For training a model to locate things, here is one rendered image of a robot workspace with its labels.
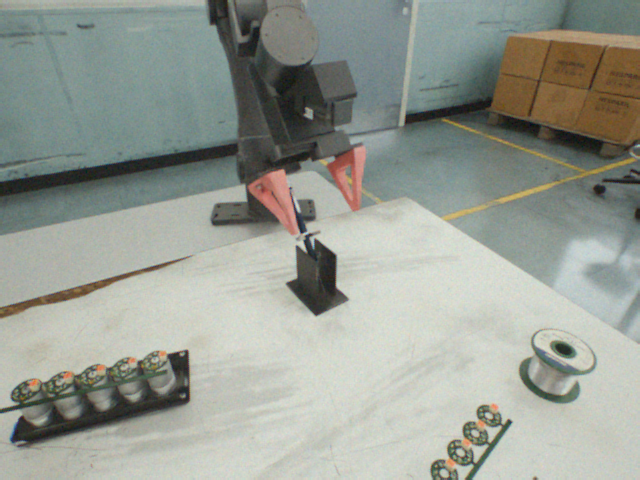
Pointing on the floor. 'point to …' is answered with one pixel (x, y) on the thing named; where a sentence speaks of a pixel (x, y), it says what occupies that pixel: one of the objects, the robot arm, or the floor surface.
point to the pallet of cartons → (572, 86)
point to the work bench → (328, 364)
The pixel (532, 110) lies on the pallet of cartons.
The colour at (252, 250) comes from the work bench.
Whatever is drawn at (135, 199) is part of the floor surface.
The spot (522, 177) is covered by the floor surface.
